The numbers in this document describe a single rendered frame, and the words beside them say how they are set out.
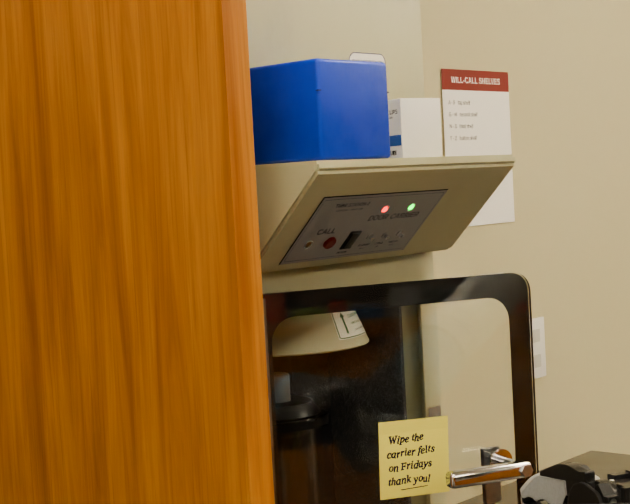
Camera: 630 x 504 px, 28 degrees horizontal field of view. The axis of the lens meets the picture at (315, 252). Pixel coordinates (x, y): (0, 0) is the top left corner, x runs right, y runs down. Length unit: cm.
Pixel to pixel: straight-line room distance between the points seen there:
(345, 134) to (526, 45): 132
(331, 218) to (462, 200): 20
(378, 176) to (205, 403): 26
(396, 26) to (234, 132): 38
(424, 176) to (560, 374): 132
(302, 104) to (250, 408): 27
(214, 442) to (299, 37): 42
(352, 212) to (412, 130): 13
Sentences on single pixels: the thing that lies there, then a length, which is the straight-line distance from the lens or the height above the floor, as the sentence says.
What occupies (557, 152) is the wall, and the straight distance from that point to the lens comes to 249.
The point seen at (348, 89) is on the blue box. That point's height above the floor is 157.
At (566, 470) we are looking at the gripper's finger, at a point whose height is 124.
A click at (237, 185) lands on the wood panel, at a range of 105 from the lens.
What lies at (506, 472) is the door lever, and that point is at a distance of 125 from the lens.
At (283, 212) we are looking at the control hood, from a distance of 112.
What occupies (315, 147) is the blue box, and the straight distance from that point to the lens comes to 111.
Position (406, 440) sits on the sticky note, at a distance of 125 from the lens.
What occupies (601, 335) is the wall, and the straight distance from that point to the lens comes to 264.
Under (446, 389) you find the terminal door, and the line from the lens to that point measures 126.
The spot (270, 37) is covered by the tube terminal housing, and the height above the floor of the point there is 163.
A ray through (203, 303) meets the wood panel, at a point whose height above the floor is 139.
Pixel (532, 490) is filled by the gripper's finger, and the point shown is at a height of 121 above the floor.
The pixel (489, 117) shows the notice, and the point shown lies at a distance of 229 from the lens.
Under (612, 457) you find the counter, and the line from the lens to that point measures 249.
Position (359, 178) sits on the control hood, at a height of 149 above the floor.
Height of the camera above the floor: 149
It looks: 3 degrees down
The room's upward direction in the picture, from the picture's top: 3 degrees counter-clockwise
